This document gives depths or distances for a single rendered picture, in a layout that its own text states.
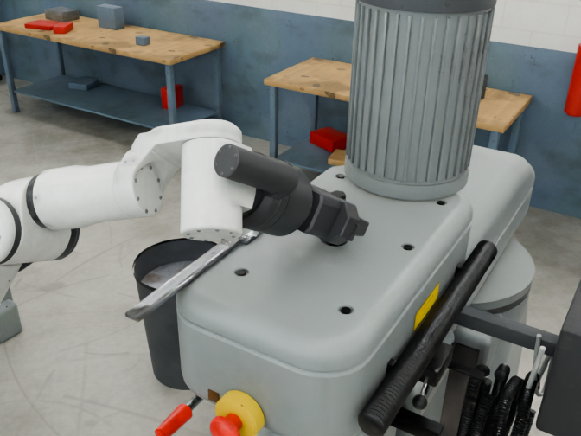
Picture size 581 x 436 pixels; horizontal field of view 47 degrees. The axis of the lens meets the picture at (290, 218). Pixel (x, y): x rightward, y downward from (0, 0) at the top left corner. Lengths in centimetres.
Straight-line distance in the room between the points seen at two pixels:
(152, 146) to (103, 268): 372
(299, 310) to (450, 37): 43
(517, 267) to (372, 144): 64
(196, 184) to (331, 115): 515
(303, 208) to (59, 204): 27
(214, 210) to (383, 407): 29
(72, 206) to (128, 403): 270
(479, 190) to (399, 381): 66
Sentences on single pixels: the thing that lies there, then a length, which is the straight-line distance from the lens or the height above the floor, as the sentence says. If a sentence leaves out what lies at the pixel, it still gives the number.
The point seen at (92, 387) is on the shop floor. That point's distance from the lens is 355.
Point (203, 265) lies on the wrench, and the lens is 83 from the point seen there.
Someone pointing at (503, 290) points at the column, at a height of 156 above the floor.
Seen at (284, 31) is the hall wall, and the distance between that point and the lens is 586.
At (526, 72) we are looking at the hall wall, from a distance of 515.
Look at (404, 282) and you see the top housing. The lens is 83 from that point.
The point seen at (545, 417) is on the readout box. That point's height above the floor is 155.
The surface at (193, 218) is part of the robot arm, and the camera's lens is 68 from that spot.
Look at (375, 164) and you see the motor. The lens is 101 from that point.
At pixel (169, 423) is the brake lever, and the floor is 171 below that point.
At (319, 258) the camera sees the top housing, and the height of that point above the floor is 189.
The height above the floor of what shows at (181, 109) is 23.
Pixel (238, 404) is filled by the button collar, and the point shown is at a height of 179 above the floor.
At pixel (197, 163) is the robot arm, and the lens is 69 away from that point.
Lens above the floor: 234
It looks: 29 degrees down
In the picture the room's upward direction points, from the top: 1 degrees clockwise
